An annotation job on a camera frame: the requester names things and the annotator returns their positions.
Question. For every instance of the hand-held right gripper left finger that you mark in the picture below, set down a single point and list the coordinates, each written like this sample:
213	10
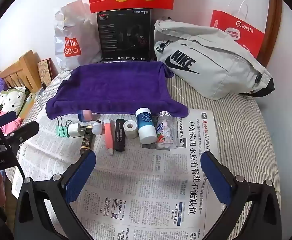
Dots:
82	177

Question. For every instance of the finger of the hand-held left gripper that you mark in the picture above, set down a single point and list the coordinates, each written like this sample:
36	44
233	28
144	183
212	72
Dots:
5	118
23	133

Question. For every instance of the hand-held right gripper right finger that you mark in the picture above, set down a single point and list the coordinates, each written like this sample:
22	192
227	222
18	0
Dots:
216	177

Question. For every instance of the black and gold tube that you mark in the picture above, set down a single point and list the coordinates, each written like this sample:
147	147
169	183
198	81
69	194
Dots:
87	140

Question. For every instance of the green binder clip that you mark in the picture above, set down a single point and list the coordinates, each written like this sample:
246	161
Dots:
62	131

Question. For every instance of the pink tube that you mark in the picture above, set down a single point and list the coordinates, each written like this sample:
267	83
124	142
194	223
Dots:
108	137

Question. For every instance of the white charger plug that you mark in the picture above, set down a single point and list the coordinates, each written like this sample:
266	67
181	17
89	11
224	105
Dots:
74	130

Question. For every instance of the small white bottle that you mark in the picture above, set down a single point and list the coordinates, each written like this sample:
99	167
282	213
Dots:
97	128

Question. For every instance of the pink lip balm jar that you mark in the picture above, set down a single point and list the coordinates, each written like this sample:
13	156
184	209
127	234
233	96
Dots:
87	115

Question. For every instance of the white bottle cap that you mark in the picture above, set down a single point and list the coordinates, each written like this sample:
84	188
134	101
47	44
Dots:
131	130

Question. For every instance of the clear candy bottle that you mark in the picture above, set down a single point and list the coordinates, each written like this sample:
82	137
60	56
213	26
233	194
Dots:
164	132

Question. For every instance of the blue and white bottle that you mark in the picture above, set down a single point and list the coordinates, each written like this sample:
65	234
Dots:
146	125

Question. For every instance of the white flowered plush toy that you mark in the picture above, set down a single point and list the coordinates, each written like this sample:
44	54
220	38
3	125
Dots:
10	100

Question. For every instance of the wooden headboard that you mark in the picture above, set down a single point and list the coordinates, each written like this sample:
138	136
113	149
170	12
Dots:
25	67

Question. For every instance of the newspaper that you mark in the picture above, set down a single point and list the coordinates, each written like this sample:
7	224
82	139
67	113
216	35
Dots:
141	180

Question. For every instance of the brown patterned book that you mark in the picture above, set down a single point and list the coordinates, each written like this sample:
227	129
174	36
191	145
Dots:
44	71

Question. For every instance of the purple towel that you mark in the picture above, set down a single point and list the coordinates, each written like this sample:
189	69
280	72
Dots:
115	90

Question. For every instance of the grey sling bag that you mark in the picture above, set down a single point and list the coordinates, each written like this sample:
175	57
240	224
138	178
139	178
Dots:
211	75

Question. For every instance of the white plastic shopping bag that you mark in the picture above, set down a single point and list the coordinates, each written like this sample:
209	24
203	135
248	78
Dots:
70	30

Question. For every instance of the black headset box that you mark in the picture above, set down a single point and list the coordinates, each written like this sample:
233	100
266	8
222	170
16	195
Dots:
126	35

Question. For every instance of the red paper bag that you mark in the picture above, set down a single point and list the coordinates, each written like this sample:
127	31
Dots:
238	30

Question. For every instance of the wooden door frame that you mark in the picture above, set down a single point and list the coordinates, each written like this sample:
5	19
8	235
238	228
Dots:
273	30

